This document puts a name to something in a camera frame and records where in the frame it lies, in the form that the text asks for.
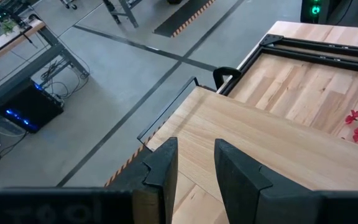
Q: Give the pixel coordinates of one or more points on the black hazard-striped floor mat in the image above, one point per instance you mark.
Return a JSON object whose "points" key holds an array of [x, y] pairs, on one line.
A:
{"points": [[129, 174], [182, 15]]}

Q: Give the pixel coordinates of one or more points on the small green plant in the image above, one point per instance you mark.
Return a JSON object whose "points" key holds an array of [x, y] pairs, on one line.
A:
{"points": [[8, 26]]}

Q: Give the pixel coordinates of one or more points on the grey metal bench legs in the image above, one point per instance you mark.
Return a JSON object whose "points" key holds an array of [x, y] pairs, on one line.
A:
{"points": [[126, 14]]}

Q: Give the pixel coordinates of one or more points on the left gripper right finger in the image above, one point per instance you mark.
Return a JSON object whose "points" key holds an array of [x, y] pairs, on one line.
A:
{"points": [[244, 193]]}

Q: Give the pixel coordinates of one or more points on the black metal frame shelf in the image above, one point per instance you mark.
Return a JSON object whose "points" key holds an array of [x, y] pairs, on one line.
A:
{"points": [[244, 133]]}

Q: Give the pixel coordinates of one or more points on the black table clamp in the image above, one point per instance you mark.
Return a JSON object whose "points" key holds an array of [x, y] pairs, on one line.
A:
{"points": [[225, 71]]}

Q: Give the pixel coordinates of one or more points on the black metal table frame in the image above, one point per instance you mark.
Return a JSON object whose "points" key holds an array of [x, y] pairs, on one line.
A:
{"points": [[270, 40]]}

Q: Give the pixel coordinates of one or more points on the black computer tower green lights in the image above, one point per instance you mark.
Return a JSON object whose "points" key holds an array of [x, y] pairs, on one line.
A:
{"points": [[306, 12]]}

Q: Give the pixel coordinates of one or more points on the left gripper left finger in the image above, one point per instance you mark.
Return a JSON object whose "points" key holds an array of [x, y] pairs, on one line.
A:
{"points": [[166, 168]]}

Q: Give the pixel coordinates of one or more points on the wooden robot workstation table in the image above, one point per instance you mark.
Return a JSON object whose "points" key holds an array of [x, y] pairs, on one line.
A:
{"points": [[26, 73]]}

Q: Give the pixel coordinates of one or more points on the black computer tower blue lights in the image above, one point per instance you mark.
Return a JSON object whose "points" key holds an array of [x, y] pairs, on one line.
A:
{"points": [[26, 105]]}

